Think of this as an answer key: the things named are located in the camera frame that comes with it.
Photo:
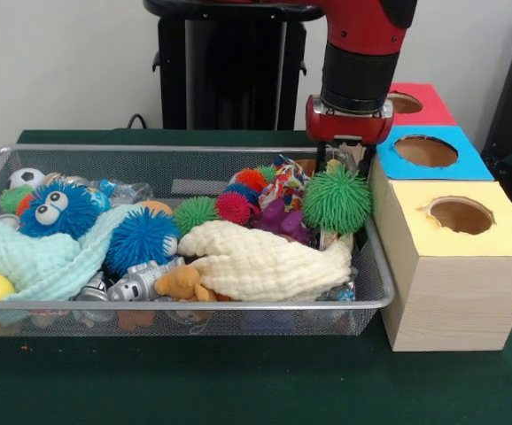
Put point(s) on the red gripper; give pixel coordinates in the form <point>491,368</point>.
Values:
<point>349,128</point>

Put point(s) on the orange plush animal toy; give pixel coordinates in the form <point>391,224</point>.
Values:
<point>183,279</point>

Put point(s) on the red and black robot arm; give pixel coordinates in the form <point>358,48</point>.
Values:
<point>362,26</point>

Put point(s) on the wooden box with three holes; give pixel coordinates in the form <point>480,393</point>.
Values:
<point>460,301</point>

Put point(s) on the shallow silver mesh bin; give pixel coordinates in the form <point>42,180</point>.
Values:
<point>172,319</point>

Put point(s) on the large green spiky ball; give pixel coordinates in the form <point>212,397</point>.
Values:
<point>335,201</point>

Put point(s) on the cream waffle cloth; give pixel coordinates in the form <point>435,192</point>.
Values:
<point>260,261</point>

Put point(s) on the small green spiky ball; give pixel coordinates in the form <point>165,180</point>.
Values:
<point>194,214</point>

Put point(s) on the plain blue spiky ball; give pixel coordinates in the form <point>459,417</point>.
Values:
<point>141,239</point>

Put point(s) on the silver robot toy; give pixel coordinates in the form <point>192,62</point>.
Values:
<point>136,283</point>

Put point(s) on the dark green table cloth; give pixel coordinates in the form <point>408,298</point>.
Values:
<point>238,380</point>

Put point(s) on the blue spiky ball with eyes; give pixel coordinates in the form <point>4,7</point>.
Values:
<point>70,217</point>

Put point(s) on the small soccer ball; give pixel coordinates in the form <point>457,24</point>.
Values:
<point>25,177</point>

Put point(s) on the mint waffle cloth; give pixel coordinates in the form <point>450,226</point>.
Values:
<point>39,261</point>

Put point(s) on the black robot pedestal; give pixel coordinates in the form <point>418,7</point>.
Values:
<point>238,66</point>

